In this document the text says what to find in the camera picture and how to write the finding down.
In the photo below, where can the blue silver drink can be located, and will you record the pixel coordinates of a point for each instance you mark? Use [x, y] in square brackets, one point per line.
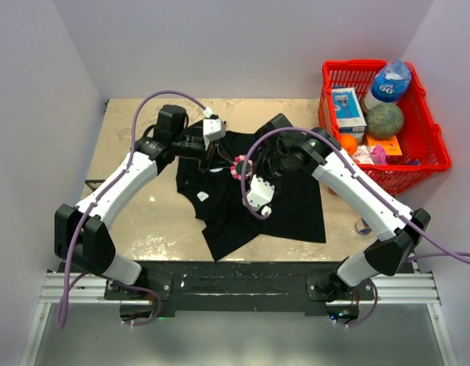
[362, 227]

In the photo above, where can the red plastic basket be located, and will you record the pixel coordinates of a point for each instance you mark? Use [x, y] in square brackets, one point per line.
[423, 150]

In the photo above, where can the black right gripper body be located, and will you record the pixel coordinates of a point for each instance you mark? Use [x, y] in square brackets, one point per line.
[274, 164]

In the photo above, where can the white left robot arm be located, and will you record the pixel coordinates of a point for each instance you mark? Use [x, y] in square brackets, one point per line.
[82, 232]

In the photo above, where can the orange box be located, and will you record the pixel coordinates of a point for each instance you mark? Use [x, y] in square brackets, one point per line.
[390, 145]

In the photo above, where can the orange fruit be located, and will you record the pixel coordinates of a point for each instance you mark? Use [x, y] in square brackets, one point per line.
[349, 143]

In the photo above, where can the pink small package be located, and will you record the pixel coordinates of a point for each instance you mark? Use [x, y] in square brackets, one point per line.
[378, 155]

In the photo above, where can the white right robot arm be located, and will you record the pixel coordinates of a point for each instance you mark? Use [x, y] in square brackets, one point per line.
[397, 227]

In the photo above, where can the blue white box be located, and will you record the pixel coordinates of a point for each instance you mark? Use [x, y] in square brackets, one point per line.
[348, 113]

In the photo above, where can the blue plastic bag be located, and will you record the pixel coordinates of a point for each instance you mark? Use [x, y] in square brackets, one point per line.
[389, 84]

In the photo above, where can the pink flower brooch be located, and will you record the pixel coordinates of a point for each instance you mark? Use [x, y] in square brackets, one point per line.
[241, 168]

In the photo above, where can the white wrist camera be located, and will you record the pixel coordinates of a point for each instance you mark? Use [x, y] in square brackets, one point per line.
[259, 196]
[213, 127]

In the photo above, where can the green round melon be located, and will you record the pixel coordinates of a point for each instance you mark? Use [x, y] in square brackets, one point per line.
[384, 121]

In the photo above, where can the small white tag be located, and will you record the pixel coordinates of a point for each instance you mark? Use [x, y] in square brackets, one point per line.
[202, 196]

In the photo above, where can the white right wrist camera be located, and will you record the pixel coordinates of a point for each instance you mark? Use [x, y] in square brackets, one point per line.
[259, 196]

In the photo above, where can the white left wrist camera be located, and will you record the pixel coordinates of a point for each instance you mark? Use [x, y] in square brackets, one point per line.
[213, 127]

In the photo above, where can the black wire cube frame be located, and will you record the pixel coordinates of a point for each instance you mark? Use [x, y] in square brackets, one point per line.
[94, 184]

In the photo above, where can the black garment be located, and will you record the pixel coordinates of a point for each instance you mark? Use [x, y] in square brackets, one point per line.
[296, 209]

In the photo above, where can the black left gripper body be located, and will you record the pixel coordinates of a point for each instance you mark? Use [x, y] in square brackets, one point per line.
[193, 145]

